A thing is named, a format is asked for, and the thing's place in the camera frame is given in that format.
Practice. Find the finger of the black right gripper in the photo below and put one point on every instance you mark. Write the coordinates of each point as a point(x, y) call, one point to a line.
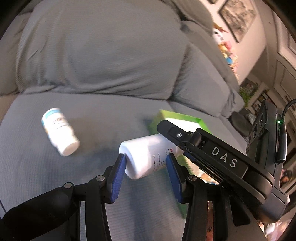
point(176, 135)

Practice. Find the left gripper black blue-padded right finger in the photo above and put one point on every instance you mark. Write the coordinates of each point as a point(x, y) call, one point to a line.
point(231, 218)

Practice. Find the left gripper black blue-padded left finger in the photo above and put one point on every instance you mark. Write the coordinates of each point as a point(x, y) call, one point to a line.
point(55, 215)

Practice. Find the plain white pill bottle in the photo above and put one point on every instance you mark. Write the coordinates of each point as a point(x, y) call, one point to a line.
point(147, 155)

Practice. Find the green cardboard box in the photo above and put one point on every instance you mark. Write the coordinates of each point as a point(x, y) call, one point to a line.
point(188, 124)

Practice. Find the black round object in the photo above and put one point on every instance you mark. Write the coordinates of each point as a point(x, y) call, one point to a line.
point(241, 124)

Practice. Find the green potted plant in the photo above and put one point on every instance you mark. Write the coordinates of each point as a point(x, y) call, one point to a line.
point(247, 90)

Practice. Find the white bottle blue label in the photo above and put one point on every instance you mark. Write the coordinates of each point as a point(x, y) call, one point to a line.
point(60, 132)

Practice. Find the large grey back cushion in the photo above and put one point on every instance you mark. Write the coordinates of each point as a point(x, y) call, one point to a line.
point(132, 48)

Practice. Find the colourful plush toys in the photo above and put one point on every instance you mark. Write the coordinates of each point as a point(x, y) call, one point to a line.
point(226, 48)

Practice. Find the grey sofa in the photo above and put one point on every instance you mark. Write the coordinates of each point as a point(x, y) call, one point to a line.
point(205, 88)

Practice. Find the black tracker camera box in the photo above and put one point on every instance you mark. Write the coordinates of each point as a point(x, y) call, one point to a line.
point(266, 134)

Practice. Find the black framed wall picture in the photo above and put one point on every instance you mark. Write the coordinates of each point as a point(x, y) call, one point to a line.
point(238, 16)

